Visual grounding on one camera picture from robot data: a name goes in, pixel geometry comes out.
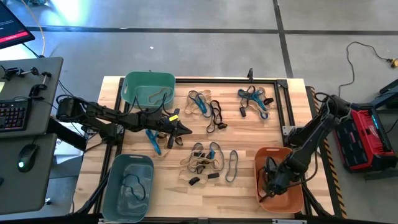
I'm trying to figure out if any light green plastic basket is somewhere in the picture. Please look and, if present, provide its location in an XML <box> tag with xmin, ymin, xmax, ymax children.
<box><xmin>120</xmin><ymin>71</ymin><xmax>177</xmax><ymax>111</ymax></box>

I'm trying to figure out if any orange plastic basket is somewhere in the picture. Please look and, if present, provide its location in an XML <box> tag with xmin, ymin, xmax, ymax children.
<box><xmin>253</xmin><ymin>146</ymin><xmax>305</xmax><ymax>214</ymax></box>

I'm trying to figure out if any black computer mouse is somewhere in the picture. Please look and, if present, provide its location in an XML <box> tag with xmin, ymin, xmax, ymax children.
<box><xmin>16</xmin><ymin>143</ymin><xmax>40</xmax><ymax>174</ymax></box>

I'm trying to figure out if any yellow black hazard strip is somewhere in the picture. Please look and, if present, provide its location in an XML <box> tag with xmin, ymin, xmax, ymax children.
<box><xmin>306</xmin><ymin>86</ymin><xmax>348</xmax><ymax>219</ymax></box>

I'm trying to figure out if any long black rubber band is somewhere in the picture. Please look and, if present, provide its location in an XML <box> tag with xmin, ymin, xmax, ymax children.
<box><xmin>256</xmin><ymin>157</ymin><xmax>274</xmax><ymax>203</ymax></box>
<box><xmin>210</xmin><ymin>99</ymin><xmax>223</xmax><ymax>124</ymax></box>
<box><xmin>245</xmin><ymin>85</ymin><xmax>265</xmax><ymax>105</ymax></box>
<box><xmin>206</xmin><ymin>107</ymin><xmax>225</xmax><ymax>134</ymax></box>

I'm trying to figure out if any thin beige cable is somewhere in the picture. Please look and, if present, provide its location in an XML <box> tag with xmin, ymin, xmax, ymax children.
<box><xmin>20</xmin><ymin>0</ymin><xmax>47</xmax><ymax>57</ymax></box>

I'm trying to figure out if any dark teal plastic basket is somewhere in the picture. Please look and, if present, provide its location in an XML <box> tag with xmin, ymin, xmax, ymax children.
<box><xmin>101</xmin><ymin>154</ymin><xmax>155</xmax><ymax>223</ymax></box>

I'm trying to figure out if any computer monitor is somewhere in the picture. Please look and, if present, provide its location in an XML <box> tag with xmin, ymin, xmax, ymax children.
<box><xmin>0</xmin><ymin>0</ymin><xmax>36</xmax><ymax>50</ymax></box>

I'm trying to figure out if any red black power case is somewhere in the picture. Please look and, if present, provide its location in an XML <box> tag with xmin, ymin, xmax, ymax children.
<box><xmin>330</xmin><ymin>102</ymin><xmax>398</xmax><ymax>174</ymax></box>

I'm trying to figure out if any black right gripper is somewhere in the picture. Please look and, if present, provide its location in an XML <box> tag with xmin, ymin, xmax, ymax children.
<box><xmin>260</xmin><ymin>155</ymin><xmax>307</xmax><ymax>202</ymax></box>

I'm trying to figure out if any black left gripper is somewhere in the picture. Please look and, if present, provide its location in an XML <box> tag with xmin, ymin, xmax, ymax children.
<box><xmin>146</xmin><ymin>108</ymin><xmax>193</xmax><ymax>149</ymax></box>

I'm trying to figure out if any dark blue equipment case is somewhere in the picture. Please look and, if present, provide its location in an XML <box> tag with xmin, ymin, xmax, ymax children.
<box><xmin>378</xmin><ymin>77</ymin><xmax>398</xmax><ymax>110</ymax></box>

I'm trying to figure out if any grey side table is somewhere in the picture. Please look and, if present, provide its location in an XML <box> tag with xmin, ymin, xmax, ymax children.
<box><xmin>0</xmin><ymin>133</ymin><xmax>58</xmax><ymax>215</ymax></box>
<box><xmin>0</xmin><ymin>57</ymin><xmax>64</xmax><ymax>139</ymax></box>

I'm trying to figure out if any small black clamp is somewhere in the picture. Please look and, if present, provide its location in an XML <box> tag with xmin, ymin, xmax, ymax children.
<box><xmin>29</xmin><ymin>83</ymin><xmax>47</xmax><ymax>98</ymax></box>

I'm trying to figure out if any black clamp rod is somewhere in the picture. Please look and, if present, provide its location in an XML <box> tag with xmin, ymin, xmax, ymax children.
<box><xmin>0</xmin><ymin>65</ymin><xmax>53</xmax><ymax>79</ymax></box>

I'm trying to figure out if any black floor cable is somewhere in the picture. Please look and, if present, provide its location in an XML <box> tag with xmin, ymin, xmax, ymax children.
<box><xmin>337</xmin><ymin>41</ymin><xmax>391</xmax><ymax>97</ymax></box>

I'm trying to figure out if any backlit black keyboard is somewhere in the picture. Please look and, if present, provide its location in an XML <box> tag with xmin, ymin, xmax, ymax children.
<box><xmin>0</xmin><ymin>97</ymin><xmax>32</xmax><ymax>133</ymax></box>

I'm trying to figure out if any black desk support beam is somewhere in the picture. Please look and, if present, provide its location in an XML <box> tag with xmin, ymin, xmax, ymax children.
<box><xmin>46</xmin><ymin>116</ymin><xmax>88</xmax><ymax>152</ymax></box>

